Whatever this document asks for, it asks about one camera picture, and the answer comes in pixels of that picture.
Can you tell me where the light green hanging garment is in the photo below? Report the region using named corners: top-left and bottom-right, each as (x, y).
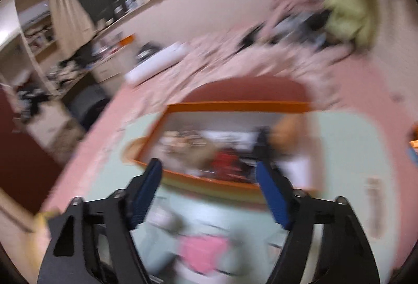
top-left (324, 0), bottom-right (378, 48)

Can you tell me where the white paper roll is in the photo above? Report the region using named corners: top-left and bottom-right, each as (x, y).
top-left (125, 42), bottom-right (191, 86)

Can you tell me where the white drawer cabinet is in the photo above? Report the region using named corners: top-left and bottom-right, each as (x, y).
top-left (91, 43), bottom-right (139, 94)

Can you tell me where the orange gradient storage box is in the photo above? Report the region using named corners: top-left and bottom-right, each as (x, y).
top-left (125, 101), bottom-right (324, 203)

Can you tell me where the pile of clothes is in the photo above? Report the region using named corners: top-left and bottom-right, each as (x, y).
top-left (237, 0), bottom-right (354, 57)

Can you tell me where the small orange box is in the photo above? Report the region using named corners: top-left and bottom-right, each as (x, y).
top-left (119, 34), bottom-right (135, 47)

